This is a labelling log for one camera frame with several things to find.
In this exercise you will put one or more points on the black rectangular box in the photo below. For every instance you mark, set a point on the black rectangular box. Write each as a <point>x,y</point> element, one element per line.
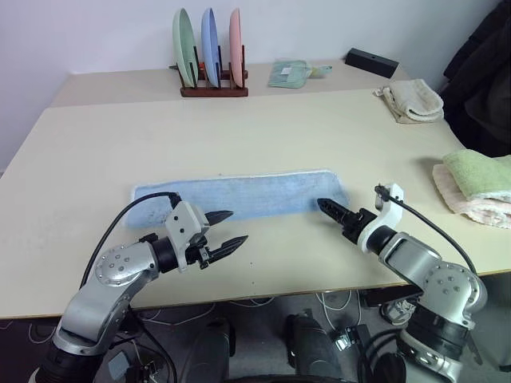
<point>371,61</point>

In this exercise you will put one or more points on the light blue towel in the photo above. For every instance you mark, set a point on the light blue towel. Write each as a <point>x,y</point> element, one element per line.
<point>259,195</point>

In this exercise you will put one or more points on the folded green towel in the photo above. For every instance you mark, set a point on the folded green towel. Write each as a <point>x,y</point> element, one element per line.
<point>475,171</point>

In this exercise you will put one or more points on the dark rounded robot leg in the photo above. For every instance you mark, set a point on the dark rounded robot leg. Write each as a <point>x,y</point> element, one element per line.
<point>207,351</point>
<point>311,347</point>

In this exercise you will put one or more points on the small pale green cloth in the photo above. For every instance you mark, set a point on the small pale green cloth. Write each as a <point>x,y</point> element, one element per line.
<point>321,71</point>

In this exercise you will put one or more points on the folded cream towel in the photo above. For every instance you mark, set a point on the folded cream towel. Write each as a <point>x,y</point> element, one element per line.
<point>415,99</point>

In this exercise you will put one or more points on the dark jacket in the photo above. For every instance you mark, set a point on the dark jacket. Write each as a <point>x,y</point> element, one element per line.
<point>487,80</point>

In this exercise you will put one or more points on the green plate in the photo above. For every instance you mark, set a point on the green plate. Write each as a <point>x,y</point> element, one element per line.
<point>183,44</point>

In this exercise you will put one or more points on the small black connector box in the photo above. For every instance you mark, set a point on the small black connector box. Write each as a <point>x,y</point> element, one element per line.
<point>353,337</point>

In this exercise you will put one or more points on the black bar under table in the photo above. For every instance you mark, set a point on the black bar under table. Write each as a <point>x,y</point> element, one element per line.
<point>391,296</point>

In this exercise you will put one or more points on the blue plate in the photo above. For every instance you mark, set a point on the blue plate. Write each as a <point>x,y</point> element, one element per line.
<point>209,40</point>

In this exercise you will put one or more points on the white sneaker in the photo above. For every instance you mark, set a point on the white sneaker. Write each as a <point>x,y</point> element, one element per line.
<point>399,311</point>

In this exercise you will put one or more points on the pink plate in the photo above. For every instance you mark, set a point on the pink plate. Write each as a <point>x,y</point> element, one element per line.
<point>235,44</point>

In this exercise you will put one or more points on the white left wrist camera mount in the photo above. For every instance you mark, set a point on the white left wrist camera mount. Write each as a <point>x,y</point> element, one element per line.
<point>181,223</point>

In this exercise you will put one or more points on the folded pink towel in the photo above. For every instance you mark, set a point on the folded pink towel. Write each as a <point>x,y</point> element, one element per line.
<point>459,199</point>

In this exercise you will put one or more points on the folded green checked cloth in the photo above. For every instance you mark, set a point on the folded green checked cloth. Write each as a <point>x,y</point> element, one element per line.
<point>287,76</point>

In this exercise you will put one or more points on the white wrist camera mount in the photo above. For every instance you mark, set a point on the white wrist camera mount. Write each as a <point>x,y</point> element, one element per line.
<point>181,223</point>
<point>393,211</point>

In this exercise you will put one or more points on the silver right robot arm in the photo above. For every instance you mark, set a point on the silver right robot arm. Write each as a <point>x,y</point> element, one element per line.
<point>415,259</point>

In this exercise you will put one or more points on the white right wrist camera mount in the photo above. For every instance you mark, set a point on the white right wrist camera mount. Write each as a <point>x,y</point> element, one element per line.
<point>393,211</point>

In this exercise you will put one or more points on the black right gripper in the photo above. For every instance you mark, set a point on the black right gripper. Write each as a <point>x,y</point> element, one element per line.
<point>355,225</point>

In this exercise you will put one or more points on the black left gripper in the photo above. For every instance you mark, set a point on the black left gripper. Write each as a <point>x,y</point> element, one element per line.
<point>197,251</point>

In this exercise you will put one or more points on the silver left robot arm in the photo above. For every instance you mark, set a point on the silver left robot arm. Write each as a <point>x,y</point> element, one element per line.
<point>120,263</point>

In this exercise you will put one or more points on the dark wooden plate rack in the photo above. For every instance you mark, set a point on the dark wooden plate rack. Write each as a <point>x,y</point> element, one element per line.
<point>215,91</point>

